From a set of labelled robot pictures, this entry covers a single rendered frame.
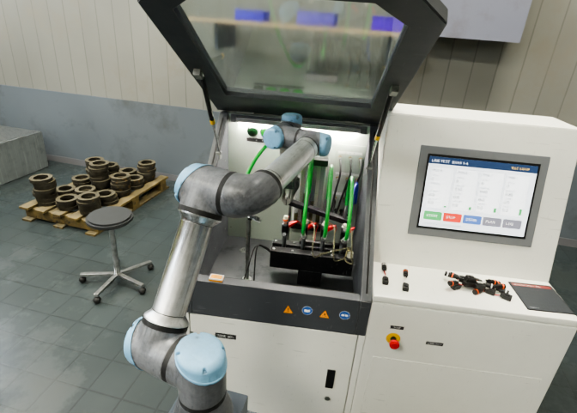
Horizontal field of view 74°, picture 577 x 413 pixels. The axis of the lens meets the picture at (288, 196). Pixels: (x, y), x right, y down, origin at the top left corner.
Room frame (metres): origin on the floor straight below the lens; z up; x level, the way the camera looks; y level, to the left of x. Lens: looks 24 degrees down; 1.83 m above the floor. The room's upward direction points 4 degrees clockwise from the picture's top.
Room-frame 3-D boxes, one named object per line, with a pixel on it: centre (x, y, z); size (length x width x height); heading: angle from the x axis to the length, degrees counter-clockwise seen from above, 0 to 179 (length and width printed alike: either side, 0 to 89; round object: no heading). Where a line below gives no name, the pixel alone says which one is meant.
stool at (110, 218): (2.28, 1.21, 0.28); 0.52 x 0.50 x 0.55; 81
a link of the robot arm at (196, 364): (0.67, 0.18, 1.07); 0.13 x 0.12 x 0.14; 66
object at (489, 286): (1.18, -0.72, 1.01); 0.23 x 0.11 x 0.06; 85
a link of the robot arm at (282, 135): (1.27, 0.03, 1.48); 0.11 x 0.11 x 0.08; 66
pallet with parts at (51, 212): (3.57, 1.91, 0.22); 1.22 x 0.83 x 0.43; 168
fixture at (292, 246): (1.38, -0.12, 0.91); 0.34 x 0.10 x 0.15; 85
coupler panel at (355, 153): (1.63, -0.26, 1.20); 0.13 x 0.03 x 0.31; 85
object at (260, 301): (1.15, 0.02, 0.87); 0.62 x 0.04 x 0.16; 85
